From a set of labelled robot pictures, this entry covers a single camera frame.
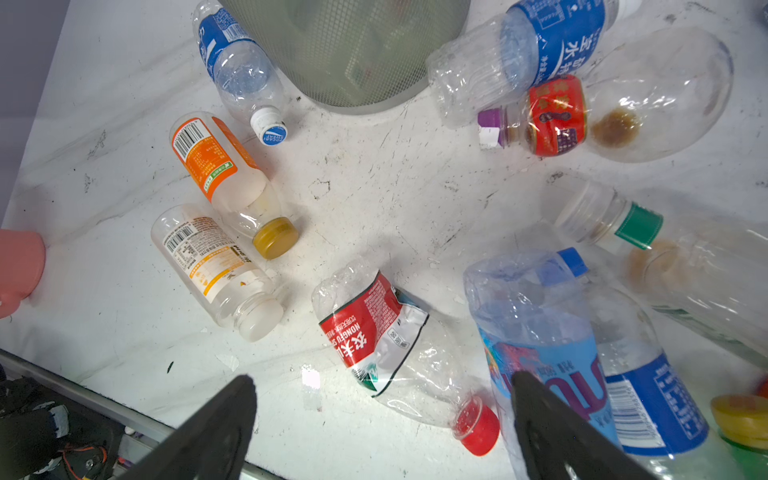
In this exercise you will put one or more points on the blue label bottle by bin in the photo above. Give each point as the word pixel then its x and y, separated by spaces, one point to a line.
pixel 244 76

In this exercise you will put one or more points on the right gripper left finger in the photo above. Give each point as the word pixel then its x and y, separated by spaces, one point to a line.
pixel 212 444

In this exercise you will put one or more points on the red label bottle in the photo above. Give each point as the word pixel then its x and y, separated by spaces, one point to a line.
pixel 402 354

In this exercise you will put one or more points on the orange label bottle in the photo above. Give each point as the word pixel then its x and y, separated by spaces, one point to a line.
pixel 232 182

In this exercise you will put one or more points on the blue label bottle near bin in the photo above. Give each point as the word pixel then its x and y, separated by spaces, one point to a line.
pixel 530 44

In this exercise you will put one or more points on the small blue label bottle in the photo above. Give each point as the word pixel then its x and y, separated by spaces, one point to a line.
pixel 657 421

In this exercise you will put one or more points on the purple label large bottle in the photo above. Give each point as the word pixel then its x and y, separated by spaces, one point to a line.
pixel 533 315

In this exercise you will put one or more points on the grey mesh waste bin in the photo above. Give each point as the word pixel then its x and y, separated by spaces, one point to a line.
pixel 353 57

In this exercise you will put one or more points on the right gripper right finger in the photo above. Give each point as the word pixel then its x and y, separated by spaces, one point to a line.
pixel 557 443

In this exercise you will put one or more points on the pink watering can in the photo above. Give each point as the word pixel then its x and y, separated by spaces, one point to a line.
pixel 23 256

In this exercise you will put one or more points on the green soda bottle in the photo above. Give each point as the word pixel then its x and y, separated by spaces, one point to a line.
pixel 742 424

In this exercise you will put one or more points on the yellow label clear bottle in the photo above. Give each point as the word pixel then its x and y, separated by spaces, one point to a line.
pixel 235 292

